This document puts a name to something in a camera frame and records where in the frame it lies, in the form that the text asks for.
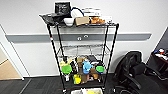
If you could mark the tall brown cardboard box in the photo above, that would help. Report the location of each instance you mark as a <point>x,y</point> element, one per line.
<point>80,60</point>

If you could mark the dark grey flat case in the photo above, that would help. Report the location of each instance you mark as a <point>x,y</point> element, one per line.
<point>93,60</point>

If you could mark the blue plush toy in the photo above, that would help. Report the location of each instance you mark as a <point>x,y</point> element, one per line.
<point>87,66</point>

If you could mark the tall black bottle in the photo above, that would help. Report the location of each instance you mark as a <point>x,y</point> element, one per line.
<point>73,66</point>

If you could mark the yellow flat box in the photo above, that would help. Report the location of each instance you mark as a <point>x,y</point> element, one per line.
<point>63,62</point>

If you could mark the small green blue bowl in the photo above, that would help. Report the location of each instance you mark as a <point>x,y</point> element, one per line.
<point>100,69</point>

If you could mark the small brown cardboard box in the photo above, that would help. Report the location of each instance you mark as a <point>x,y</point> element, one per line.
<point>82,20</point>

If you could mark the large green plastic bowl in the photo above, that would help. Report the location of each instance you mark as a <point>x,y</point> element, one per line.
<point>66,69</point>

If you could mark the orange plush toy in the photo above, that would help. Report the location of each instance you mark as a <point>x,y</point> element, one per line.
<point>96,20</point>

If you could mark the white bowl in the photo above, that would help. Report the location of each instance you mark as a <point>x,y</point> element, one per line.
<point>69,21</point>

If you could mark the brown flat package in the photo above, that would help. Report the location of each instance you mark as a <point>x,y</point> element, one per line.
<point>85,78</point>

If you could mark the yellow plastic toy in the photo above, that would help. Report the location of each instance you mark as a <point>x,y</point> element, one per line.
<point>77,79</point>

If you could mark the white flat box dark print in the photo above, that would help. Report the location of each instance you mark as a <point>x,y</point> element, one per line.
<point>92,14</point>

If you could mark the white round pouch blue trim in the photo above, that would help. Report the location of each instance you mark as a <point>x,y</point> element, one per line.
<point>76,13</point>

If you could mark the white plastic bottle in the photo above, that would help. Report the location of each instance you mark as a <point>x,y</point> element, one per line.
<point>67,77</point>

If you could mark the thin white flat box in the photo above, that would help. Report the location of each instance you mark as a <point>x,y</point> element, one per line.
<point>108,19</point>

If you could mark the plain white flat box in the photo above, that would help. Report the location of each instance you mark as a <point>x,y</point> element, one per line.
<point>90,9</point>

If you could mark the black square bag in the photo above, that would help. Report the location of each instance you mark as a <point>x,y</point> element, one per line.
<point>62,9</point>

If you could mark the yellow plush toy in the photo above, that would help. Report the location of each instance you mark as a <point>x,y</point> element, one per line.
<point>87,91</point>

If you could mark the black office chair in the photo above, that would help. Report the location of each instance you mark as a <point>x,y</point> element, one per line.
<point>133,70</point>

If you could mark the dark cluttered desk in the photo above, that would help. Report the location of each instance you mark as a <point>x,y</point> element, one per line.
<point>161,61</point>

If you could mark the square white wall socket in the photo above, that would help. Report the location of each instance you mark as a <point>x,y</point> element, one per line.
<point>79,38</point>

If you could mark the round white wall socket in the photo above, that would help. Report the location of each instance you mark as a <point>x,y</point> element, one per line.
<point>86,36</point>

